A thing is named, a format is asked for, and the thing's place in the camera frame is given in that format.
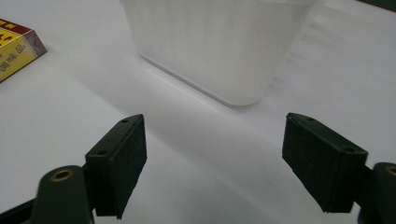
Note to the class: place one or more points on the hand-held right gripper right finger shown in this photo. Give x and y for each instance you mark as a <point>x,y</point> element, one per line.
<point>323,168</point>

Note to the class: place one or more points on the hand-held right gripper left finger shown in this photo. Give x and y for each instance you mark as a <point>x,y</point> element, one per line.
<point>116,165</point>

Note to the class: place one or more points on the yellow and red box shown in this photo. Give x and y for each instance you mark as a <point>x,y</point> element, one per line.
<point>15,49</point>

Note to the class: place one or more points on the translucent white plastic container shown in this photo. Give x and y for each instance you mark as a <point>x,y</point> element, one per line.
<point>218,46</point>

